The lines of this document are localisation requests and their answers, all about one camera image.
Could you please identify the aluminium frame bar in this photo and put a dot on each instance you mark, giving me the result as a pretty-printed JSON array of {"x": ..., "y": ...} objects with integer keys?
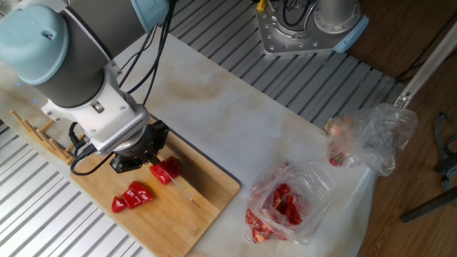
[{"x": 425, "y": 71}]

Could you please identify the yellow plastic object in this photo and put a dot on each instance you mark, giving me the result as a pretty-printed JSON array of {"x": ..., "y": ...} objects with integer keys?
[{"x": 261, "y": 4}]

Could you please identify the silver robot mounting plate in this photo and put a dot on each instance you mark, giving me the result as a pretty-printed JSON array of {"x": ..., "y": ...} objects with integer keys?
[{"x": 285, "y": 41}]

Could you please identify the chopped red pepper pieces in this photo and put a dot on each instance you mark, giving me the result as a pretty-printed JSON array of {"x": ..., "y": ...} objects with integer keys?
[{"x": 289, "y": 210}]

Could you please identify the black furniture leg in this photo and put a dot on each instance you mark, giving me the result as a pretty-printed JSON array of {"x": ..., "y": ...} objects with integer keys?
[{"x": 428, "y": 205}]

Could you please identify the wooden peg rack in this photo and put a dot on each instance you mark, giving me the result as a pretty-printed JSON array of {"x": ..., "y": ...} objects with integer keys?
[{"x": 30, "y": 128}]

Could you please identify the cut red pepper tip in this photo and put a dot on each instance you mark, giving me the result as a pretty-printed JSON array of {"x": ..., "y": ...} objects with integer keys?
[{"x": 118, "y": 205}]

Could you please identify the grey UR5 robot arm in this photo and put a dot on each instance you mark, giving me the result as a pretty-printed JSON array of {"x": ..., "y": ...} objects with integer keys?
[{"x": 82, "y": 53}]

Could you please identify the clear plastic bag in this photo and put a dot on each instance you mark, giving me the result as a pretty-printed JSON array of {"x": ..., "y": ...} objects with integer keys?
[
  {"x": 314, "y": 185},
  {"x": 378, "y": 142}
]

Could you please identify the marble pattern table mat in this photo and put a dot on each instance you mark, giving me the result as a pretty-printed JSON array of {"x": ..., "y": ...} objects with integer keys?
[{"x": 232, "y": 125}]

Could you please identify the pale pepper scraps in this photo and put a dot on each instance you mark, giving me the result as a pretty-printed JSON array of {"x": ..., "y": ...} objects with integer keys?
[{"x": 335, "y": 130}]

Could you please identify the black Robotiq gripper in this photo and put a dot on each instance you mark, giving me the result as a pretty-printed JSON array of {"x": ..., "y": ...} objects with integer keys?
[{"x": 137, "y": 150}]

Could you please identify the steel cleaver knife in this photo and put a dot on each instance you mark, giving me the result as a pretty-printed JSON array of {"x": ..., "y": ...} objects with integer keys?
[{"x": 182, "y": 191}]

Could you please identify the bamboo cutting board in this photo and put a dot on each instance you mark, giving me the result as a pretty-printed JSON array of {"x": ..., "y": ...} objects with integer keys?
[{"x": 200, "y": 207}]

